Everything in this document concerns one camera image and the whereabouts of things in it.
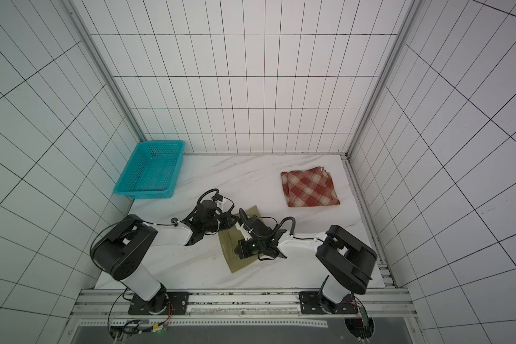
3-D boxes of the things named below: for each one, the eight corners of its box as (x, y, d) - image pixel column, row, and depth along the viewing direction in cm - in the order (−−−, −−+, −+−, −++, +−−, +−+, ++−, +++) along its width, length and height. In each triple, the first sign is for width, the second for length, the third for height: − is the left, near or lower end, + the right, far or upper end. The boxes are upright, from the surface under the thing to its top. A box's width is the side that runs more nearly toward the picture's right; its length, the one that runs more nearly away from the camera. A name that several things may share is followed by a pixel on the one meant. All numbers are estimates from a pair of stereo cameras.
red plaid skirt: (283, 207, 100) (284, 202, 96) (281, 172, 114) (281, 166, 111) (337, 207, 100) (339, 202, 96) (327, 172, 114) (329, 166, 111)
